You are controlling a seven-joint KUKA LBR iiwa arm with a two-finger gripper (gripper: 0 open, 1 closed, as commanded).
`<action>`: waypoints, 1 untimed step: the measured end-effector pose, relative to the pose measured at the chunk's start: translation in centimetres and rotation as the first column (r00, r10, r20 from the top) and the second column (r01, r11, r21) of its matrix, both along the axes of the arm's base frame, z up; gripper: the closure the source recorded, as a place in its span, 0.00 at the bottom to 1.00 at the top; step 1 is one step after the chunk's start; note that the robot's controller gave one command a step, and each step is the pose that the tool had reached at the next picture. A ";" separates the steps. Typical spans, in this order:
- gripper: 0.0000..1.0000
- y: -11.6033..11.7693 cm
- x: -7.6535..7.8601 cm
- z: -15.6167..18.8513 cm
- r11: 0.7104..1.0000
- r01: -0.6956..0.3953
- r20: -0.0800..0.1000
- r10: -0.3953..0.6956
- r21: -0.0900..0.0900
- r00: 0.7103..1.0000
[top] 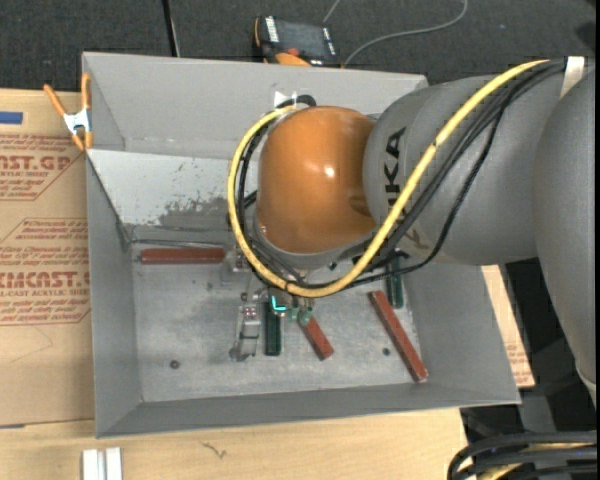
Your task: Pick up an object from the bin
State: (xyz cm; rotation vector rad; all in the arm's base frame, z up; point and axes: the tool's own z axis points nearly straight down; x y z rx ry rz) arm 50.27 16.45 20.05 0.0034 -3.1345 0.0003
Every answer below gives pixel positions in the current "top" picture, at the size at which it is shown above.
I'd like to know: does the brown cardboard board red print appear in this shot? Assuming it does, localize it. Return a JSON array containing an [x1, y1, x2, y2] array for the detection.
[[0, 86, 536, 432]]

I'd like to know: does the dark green flat block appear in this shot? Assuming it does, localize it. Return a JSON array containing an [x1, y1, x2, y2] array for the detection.
[[386, 257, 406, 310], [263, 301, 284, 357]]

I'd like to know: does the grey metal bin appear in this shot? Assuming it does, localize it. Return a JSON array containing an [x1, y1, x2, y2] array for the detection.
[[81, 51, 523, 439]]

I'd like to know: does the red-brown flat block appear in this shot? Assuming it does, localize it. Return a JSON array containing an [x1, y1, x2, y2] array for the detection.
[[368, 289, 429, 384], [298, 314, 336, 362], [140, 247, 227, 266]]

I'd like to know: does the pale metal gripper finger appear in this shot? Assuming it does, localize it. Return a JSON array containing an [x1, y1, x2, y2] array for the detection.
[[228, 304, 248, 363], [244, 304, 263, 358]]

